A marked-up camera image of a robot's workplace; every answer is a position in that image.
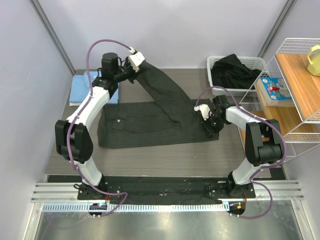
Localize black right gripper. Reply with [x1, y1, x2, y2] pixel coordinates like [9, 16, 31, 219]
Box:
[200, 113, 226, 138]

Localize dark pinstriped long sleeve shirt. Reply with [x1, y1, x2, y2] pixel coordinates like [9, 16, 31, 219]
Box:
[97, 62, 219, 149]

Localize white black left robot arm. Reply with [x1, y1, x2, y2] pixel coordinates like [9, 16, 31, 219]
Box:
[54, 49, 145, 200]

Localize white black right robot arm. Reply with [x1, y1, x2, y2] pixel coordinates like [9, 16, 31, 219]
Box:
[194, 95, 286, 198]

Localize folded light blue shirt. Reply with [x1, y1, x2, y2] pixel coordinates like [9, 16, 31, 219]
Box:
[69, 70, 119, 106]

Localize black clothes in basket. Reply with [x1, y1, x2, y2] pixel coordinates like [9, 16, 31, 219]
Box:
[210, 53, 262, 90]

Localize blue product box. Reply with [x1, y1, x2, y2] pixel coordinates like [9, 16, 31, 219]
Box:
[256, 77, 295, 107]

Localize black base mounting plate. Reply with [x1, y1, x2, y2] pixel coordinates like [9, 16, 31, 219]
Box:
[46, 174, 257, 206]

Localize yellow watering can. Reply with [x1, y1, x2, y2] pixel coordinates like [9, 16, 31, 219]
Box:
[307, 45, 320, 77]

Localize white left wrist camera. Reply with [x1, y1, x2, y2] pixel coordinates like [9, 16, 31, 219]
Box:
[128, 51, 146, 73]

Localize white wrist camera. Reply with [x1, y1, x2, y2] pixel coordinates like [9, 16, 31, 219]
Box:
[194, 104, 212, 121]
[128, 51, 146, 73]

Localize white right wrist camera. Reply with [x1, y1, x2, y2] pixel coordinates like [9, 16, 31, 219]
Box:
[194, 104, 212, 121]

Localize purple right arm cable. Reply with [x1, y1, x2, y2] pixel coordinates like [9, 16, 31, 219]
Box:
[194, 86, 286, 220]

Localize white wire shelf rack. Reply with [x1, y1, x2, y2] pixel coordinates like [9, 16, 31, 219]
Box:
[240, 38, 320, 161]

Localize aluminium rail frame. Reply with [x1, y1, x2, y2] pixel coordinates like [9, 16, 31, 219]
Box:
[24, 176, 316, 240]

